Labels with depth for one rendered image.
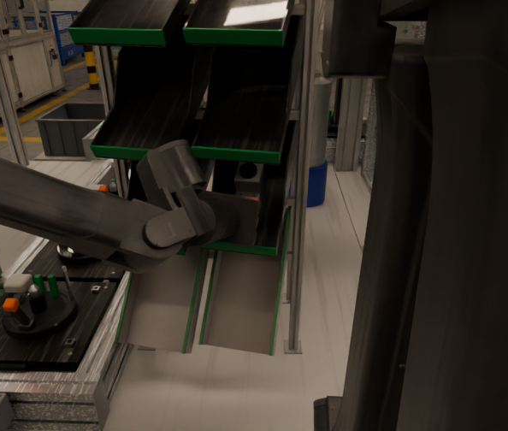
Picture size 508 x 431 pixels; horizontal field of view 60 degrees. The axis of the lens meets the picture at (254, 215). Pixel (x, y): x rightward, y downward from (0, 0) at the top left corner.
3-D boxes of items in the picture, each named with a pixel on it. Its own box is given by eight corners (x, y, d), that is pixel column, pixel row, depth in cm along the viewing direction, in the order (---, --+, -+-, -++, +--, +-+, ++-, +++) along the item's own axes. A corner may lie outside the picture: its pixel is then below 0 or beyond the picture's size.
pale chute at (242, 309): (274, 356, 79) (272, 356, 75) (204, 345, 81) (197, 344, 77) (293, 208, 87) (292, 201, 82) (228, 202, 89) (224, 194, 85)
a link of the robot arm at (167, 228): (126, 271, 51) (154, 252, 45) (86, 183, 52) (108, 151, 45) (206, 237, 59) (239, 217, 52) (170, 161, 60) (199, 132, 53)
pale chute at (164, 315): (191, 353, 79) (184, 353, 75) (124, 342, 82) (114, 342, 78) (217, 207, 87) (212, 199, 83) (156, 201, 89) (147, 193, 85)
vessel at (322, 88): (327, 168, 151) (337, 52, 133) (286, 168, 152) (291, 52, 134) (323, 154, 163) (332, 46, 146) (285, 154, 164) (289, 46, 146)
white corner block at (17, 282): (26, 299, 98) (21, 285, 97) (6, 299, 99) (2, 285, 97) (36, 286, 103) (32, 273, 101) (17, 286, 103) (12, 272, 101)
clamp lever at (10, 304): (29, 327, 84) (12, 307, 78) (19, 327, 84) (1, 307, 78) (36, 310, 86) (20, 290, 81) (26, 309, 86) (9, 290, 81)
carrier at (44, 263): (120, 285, 103) (112, 239, 97) (20, 283, 104) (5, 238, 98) (145, 233, 124) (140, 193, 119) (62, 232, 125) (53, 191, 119)
